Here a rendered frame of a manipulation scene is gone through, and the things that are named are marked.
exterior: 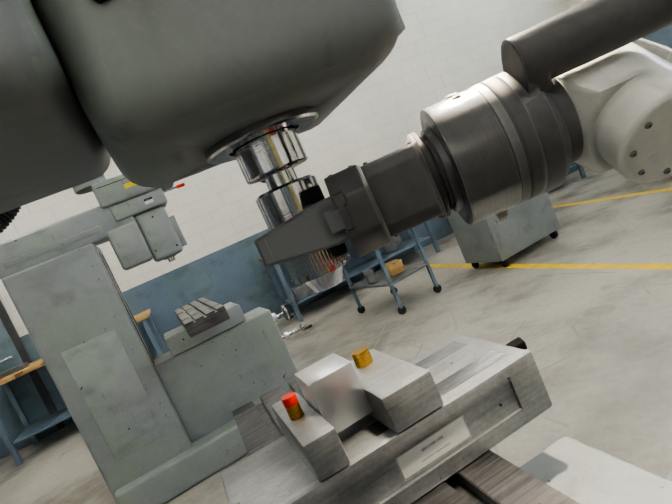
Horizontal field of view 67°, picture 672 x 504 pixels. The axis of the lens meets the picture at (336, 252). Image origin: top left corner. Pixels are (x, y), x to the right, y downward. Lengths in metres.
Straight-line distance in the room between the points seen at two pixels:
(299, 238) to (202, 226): 6.55
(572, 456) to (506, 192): 0.42
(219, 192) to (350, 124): 2.14
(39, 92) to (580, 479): 0.60
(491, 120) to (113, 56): 0.21
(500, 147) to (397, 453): 0.33
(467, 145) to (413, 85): 7.80
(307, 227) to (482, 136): 0.12
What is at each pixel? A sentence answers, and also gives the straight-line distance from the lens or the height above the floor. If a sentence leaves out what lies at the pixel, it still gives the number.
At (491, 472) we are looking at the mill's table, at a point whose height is 0.94.
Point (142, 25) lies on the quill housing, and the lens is 0.28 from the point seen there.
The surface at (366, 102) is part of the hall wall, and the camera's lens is 7.73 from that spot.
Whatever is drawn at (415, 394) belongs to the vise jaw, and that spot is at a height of 1.04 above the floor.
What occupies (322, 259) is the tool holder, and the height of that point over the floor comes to 1.21.
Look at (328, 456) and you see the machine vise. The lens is 0.51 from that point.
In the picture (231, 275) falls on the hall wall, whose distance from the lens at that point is 6.88.
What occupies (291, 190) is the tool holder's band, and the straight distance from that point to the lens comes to 0.35.
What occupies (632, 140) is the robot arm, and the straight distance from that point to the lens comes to 0.35.
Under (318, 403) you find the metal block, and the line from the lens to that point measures 0.54.
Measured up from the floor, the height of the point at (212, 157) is 1.30.
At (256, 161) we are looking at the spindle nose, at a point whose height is 1.29.
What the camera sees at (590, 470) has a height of 0.86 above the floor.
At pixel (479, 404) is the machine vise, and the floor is 0.99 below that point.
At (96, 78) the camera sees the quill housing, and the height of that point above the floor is 1.34.
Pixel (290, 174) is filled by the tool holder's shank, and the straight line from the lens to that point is 0.36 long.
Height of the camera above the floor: 1.25
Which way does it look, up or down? 6 degrees down
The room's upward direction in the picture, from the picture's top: 24 degrees counter-clockwise
